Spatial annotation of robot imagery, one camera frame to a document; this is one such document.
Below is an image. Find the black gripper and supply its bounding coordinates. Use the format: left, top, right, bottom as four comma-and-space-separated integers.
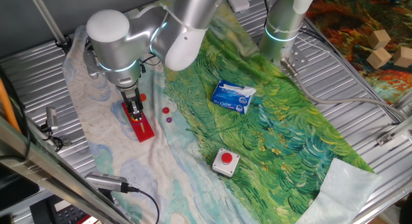
120, 88, 144, 121

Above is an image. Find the red Hanoi base board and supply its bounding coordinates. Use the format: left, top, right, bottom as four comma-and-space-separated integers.
120, 101, 155, 144

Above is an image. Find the blue tissue pack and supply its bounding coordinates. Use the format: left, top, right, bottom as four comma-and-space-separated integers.
211, 79, 258, 115

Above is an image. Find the grey box with red button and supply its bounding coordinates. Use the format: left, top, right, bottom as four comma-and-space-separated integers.
211, 147, 241, 178

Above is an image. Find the black desk telephone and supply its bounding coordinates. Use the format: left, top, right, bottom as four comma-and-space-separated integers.
30, 194, 100, 224

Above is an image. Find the orange tube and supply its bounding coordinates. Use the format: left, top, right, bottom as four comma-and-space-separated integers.
0, 86, 21, 133

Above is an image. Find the thin grey metal rod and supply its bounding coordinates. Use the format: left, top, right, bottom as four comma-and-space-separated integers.
28, 0, 67, 46

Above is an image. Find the landscape painting print cloth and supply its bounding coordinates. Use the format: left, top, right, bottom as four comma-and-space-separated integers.
62, 0, 382, 224

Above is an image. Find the black monitor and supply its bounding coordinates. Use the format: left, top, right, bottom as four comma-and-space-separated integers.
0, 165, 40, 212

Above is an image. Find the white power strip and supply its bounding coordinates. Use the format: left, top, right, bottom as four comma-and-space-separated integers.
225, 0, 251, 13

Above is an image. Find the orange painting print cloth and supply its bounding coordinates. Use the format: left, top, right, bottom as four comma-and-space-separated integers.
304, 0, 412, 106

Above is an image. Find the wooden cube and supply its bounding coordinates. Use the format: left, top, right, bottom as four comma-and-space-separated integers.
393, 46, 412, 68
366, 47, 393, 70
368, 29, 392, 50

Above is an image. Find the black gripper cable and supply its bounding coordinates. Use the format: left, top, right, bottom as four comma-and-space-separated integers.
139, 54, 162, 74

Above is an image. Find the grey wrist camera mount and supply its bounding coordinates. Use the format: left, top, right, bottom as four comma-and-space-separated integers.
82, 45, 101, 80

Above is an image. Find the grey bar-shaped camera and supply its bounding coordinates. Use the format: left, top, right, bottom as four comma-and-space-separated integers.
84, 171, 140, 194

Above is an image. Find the small grey camera on stand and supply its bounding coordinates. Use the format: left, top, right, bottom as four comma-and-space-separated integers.
40, 106, 71, 151

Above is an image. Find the black camera cable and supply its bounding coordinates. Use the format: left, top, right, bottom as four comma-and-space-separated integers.
127, 185, 161, 224

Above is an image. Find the aluminium frame bar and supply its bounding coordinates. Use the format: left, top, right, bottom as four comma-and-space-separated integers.
0, 116, 135, 224

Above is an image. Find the grey robot hose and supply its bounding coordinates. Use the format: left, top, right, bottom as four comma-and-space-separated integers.
280, 57, 409, 121

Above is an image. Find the aluminium corner bracket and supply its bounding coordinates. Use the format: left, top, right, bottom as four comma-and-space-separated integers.
376, 120, 412, 147

